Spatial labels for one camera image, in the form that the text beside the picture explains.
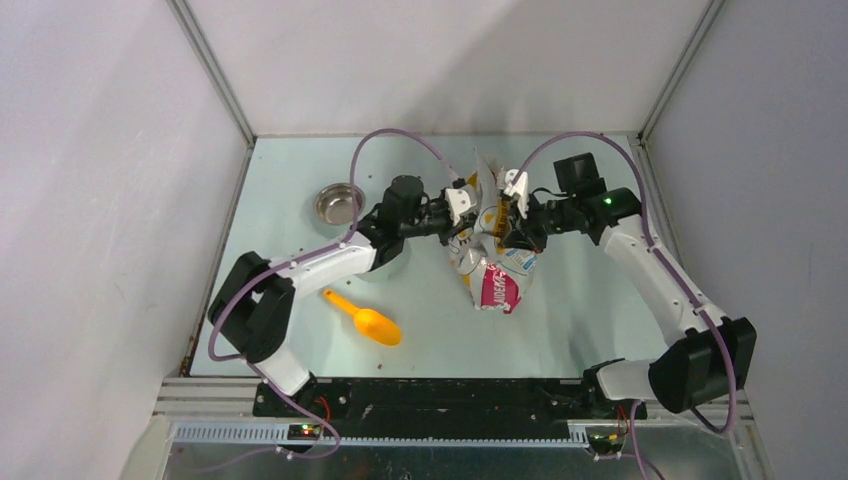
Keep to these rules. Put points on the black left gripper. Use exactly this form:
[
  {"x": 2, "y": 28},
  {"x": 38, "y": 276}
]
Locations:
[{"x": 466, "y": 220}]

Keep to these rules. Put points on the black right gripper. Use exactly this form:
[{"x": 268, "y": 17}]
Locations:
[{"x": 525, "y": 234}]

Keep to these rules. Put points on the white yellow pet food bag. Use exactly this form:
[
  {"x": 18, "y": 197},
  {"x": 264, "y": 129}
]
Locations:
[{"x": 495, "y": 276}]

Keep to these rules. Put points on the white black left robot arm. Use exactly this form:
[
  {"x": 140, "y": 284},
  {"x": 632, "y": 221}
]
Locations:
[{"x": 252, "y": 308}]

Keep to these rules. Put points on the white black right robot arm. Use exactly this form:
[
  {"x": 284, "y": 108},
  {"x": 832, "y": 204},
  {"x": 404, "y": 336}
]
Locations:
[{"x": 708, "y": 354}]

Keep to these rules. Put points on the steel bowl in green stand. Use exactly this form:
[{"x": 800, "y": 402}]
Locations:
[{"x": 389, "y": 270}]

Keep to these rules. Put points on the small steel bowl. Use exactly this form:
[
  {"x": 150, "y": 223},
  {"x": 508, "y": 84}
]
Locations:
[{"x": 334, "y": 204}]

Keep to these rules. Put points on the orange plastic scoop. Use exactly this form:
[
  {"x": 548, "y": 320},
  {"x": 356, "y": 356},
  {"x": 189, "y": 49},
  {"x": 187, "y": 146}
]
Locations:
[{"x": 368, "y": 322}]

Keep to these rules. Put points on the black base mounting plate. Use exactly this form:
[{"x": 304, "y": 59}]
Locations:
[{"x": 529, "y": 408}]

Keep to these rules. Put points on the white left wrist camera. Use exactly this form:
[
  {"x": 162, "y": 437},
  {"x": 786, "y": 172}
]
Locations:
[{"x": 462, "y": 201}]

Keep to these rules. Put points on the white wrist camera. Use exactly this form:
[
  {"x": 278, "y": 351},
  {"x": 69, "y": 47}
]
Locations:
[
  {"x": 516, "y": 189},
  {"x": 462, "y": 201}
]

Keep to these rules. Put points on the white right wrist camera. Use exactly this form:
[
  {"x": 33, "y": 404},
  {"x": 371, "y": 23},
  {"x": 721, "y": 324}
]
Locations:
[{"x": 516, "y": 189}]

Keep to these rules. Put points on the aluminium frame post right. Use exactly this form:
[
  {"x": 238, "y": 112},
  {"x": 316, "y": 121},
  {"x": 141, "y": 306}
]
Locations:
[{"x": 691, "y": 48}]

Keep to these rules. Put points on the aluminium frame post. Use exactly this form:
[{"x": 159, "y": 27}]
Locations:
[
  {"x": 204, "y": 51},
  {"x": 691, "y": 48}
]

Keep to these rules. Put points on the grey slotted cable duct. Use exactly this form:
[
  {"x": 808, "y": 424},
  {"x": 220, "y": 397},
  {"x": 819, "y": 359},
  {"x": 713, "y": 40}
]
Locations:
[{"x": 289, "y": 434}]

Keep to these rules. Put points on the aluminium frame post left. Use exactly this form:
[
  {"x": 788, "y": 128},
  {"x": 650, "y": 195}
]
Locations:
[{"x": 204, "y": 51}]

